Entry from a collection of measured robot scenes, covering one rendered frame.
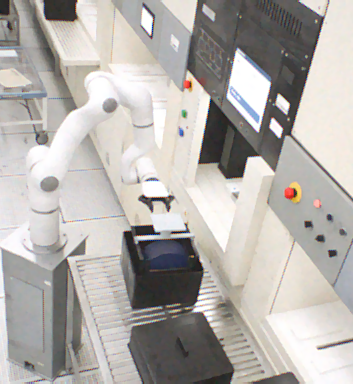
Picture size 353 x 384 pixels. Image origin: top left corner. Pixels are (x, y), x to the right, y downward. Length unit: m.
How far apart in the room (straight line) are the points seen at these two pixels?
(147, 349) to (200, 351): 0.18
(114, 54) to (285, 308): 2.38
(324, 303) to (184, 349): 0.64
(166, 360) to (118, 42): 2.53
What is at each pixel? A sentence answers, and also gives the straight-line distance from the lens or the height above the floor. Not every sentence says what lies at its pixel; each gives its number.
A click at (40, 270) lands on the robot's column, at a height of 0.72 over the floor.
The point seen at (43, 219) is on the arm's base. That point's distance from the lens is 2.37.
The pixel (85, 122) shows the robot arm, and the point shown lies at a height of 1.36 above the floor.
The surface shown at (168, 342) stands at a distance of 2.01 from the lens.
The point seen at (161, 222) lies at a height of 1.08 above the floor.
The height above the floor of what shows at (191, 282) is 0.88.
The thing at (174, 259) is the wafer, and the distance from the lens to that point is 2.18.
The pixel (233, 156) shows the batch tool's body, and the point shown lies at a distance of 2.79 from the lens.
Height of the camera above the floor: 2.39
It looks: 35 degrees down
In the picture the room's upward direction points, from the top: 12 degrees clockwise
